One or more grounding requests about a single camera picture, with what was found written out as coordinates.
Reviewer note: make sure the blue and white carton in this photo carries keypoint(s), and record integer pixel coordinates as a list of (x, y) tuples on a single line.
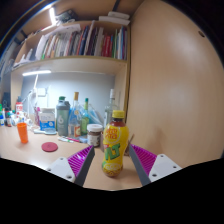
[(47, 119)]

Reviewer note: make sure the green plastic bottle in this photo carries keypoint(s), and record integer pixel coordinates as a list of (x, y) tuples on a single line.
[(62, 98)]

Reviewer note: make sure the green glass bottle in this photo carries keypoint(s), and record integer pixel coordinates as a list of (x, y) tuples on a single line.
[(85, 120)]

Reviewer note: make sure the wooden shelf unit with books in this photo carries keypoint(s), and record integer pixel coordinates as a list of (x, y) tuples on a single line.
[(83, 63)]

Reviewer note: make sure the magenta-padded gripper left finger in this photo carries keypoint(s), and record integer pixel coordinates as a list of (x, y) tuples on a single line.
[(63, 166)]

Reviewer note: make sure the white wall outlet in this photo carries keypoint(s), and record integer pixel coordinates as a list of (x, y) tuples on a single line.
[(40, 92)]

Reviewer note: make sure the red and white container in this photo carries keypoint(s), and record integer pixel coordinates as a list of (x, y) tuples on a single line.
[(19, 108)]

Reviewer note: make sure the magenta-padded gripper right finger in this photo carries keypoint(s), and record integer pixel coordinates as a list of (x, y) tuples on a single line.
[(160, 166)]

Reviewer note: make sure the under-shelf light bar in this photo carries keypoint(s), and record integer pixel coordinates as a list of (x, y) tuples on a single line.
[(36, 72)]

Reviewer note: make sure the yellow drink bottle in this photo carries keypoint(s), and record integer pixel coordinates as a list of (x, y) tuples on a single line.
[(115, 143)]

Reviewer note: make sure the magenta pouch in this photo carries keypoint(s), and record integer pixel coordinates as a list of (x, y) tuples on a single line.
[(37, 116)]

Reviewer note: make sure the clear glass bottle gold cap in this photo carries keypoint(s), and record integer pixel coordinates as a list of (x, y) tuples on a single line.
[(74, 121)]

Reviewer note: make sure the small dark bottle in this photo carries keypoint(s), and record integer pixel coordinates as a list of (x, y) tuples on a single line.
[(9, 120)]

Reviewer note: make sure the brown jar with white lid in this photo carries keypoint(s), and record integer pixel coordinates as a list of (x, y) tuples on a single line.
[(94, 135)]

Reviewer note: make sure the orange plastic cup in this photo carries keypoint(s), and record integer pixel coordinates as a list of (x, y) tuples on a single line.
[(22, 133)]

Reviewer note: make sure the ceiling light tube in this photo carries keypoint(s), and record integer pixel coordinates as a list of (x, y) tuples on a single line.
[(52, 16)]

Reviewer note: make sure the flat round red coaster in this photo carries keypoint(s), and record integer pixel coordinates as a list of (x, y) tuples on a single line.
[(49, 147)]

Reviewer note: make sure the clear blue plastic bag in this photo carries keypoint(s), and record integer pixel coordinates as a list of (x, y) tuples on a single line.
[(96, 116)]

